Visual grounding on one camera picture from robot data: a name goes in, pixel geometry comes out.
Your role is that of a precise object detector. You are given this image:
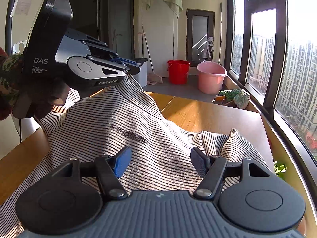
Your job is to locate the beige striped knit sweater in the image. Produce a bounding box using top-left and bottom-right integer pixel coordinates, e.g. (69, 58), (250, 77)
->
(1, 76), (273, 237)

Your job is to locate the white trash bin black lid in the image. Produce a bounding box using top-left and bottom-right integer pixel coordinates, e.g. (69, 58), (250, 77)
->
(134, 58), (148, 87)

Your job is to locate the broom with dustpan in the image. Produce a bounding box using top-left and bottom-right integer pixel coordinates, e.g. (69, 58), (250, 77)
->
(142, 26), (163, 85)

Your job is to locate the red plastic bucket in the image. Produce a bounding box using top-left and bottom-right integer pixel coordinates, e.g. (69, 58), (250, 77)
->
(167, 60), (191, 85)

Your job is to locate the white cylindrical air purifier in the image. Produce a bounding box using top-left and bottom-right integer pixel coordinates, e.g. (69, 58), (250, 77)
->
(12, 40), (40, 142)

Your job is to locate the green plush toy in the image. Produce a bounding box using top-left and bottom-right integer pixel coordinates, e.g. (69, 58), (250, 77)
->
(213, 89), (250, 110)

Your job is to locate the pink plastic basin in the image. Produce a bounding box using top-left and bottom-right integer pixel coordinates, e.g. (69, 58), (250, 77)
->
(197, 61), (227, 95)

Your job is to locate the grey hanging rag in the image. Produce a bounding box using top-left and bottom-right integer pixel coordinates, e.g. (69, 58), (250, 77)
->
(202, 36), (214, 61)

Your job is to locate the black cable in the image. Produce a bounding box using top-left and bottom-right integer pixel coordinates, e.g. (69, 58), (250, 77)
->
(4, 0), (16, 55)

